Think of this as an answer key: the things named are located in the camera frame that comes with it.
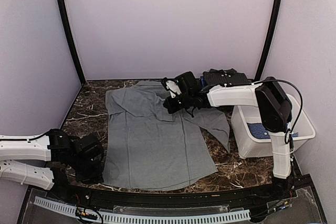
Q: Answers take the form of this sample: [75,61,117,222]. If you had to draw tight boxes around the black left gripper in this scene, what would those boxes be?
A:
[69,154,103,185]

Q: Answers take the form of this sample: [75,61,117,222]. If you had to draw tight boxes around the grey long sleeve shirt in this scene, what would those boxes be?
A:
[103,81,230,190]

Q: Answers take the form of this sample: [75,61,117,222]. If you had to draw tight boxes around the white plastic bin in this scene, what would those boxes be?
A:
[230,92,316,159]

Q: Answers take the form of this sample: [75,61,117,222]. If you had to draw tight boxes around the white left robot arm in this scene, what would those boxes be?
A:
[1,129,104,201]

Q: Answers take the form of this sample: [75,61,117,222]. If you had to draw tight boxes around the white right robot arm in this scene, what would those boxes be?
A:
[161,72,298,200]

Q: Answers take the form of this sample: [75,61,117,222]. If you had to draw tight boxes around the black striped folded shirt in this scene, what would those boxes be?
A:
[203,68,251,87]

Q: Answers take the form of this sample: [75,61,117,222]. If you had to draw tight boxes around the blue checkered shirt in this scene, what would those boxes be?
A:
[247,122,300,140]

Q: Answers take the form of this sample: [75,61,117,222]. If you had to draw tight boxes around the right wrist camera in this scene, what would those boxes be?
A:
[161,71,202,98]

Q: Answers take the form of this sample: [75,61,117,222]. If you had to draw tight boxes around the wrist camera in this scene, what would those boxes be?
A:
[161,71,202,98]
[79,133,104,158]

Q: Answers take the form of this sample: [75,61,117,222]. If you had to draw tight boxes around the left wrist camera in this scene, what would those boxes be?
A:
[79,133,104,158]

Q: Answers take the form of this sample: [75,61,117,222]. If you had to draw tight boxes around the white cable duct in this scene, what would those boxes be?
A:
[33,196,251,224]

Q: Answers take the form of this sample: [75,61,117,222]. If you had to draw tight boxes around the black right frame post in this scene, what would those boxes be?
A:
[254,0,281,81]

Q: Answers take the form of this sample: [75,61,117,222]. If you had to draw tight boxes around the black frame post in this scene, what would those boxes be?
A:
[254,0,281,81]
[57,0,86,86]

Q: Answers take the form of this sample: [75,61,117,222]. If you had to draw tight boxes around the black front rail base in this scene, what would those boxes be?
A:
[18,175,328,223]

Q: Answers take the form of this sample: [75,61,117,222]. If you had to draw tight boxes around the black left frame post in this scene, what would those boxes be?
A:
[57,0,86,86]

